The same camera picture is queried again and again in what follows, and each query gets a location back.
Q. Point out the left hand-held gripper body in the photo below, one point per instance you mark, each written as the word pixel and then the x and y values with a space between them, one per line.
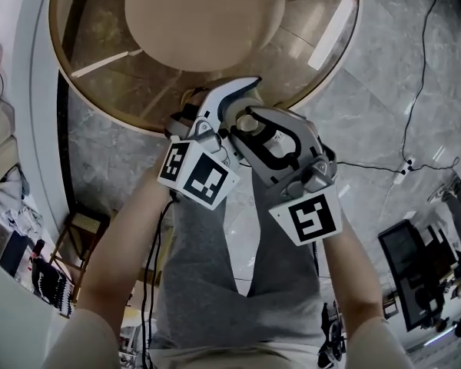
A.
pixel 207 179

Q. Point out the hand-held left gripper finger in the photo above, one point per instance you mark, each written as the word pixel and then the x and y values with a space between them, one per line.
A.
pixel 219 94

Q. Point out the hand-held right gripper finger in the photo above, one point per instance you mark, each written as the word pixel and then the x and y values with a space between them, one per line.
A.
pixel 261 165
pixel 299 127

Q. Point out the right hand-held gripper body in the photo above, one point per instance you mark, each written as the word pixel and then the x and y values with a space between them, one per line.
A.
pixel 311 217

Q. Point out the small round cream object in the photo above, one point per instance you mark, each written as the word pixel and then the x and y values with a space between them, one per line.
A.
pixel 247 123

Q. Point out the person's right forearm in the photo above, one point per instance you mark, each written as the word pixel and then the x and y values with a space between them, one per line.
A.
pixel 349 275

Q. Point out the person's left forearm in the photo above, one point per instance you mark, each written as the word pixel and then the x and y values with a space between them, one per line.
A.
pixel 119 252

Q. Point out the round glass side table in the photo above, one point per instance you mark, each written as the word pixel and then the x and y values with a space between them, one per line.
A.
pixel 92 25

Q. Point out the person's grey trousers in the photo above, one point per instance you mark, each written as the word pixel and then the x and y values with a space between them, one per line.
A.
pixel 199 267

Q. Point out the black framed screen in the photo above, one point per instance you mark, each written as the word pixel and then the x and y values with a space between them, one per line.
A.
pixel 403 260

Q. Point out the white power strip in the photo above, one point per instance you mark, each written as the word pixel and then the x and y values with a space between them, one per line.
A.
pixel 404 171

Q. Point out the wooden rattan stool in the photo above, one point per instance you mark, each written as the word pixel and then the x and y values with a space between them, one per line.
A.
pixel 82 225

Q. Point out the curved white window ledge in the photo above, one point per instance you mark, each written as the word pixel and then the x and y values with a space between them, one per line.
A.
pixel 42 129

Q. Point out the black white patterned cloth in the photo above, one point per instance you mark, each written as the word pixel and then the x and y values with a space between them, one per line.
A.
pixel 50 283

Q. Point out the white crumpled clothes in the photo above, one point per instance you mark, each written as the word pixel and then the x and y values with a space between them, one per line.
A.
pixel 11 198

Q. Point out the person's white t-shirt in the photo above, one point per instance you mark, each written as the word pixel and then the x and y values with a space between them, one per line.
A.
pixel 84 344

